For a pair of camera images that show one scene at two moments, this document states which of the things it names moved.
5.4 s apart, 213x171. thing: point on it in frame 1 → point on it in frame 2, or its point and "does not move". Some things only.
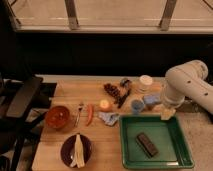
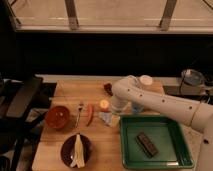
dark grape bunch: [112, 90] does not move
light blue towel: [109, 118] does not move
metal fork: [77, 121] does not move
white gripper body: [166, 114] → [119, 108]
